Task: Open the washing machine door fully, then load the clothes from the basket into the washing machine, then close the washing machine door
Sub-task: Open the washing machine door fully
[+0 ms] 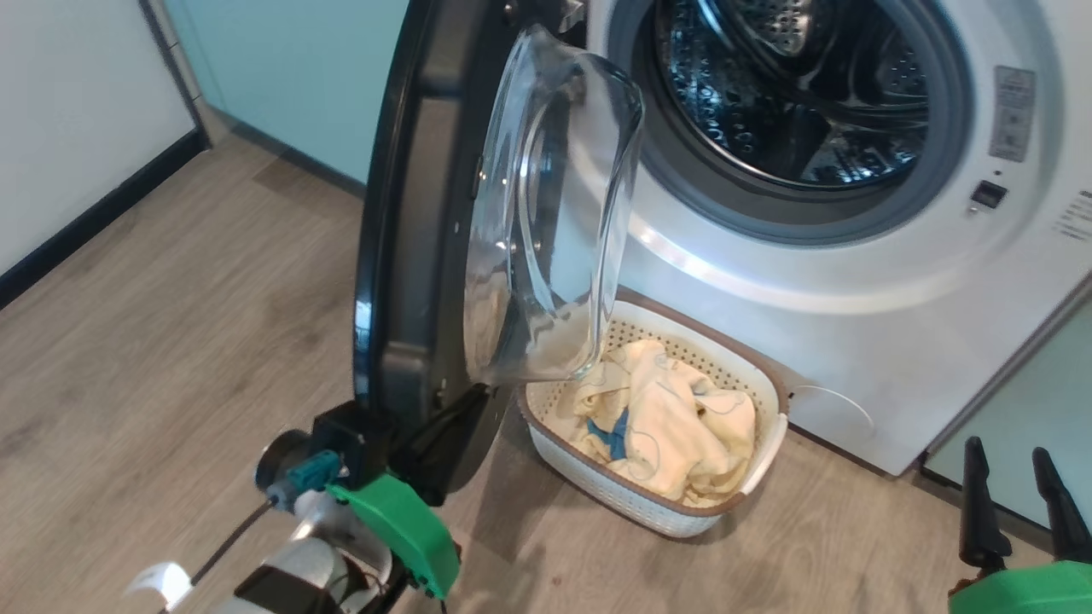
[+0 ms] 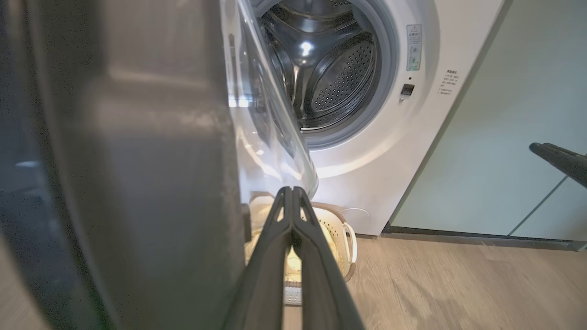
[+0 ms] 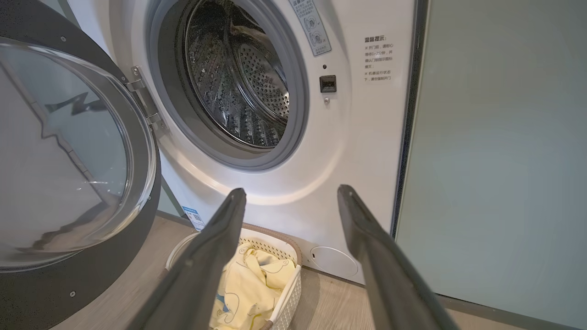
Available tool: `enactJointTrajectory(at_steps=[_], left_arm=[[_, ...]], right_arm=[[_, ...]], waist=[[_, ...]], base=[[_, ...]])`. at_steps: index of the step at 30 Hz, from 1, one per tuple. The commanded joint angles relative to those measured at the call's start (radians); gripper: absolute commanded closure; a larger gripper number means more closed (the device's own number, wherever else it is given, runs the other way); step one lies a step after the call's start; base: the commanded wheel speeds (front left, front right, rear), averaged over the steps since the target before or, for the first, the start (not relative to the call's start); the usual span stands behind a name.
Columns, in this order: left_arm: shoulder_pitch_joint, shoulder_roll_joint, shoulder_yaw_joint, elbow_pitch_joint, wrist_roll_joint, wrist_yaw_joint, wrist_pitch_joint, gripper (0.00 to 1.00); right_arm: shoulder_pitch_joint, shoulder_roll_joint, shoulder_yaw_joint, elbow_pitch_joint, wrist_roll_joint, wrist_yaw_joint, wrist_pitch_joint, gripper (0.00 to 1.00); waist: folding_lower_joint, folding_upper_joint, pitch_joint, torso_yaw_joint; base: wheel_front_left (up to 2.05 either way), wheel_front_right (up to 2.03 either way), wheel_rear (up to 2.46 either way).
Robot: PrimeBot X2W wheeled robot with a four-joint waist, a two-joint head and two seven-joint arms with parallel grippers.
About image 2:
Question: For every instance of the mint green right cabinet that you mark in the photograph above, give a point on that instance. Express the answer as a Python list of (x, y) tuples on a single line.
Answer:
[(495, 114)]

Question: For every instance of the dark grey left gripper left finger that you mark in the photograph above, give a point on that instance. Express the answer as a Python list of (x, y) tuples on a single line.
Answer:
[(266, 275)]

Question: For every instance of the cream perforated laundry basket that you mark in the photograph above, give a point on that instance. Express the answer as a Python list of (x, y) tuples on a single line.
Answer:
[(337, 229)]

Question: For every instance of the grey warning sticker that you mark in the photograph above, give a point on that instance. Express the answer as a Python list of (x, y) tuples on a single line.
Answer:
[(414, 48)]

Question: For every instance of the white front-load washing machine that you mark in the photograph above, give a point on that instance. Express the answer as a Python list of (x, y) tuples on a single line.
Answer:
[(399, 151)]

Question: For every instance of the dark cabinet plinth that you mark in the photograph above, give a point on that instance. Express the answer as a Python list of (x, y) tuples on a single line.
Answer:
[(458, 237)]

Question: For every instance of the grey washing machine door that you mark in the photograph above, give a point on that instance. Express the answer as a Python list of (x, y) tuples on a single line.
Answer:
[(137, 160)]

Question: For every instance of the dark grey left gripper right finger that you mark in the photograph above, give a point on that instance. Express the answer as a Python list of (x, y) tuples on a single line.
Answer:
[(321, 284)]

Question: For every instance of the pale green cabinet panel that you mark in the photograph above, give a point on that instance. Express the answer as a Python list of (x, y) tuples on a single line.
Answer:
[(559, 215)]

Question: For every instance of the round white filter cover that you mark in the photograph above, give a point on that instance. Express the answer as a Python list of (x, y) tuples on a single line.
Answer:
[(357, 211)]

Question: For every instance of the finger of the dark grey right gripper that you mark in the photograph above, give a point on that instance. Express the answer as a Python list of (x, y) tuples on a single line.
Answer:
[(568, 162)]

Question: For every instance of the stainless steel washing machine drum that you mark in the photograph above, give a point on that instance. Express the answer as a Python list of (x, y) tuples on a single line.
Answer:
[(339, 78)]

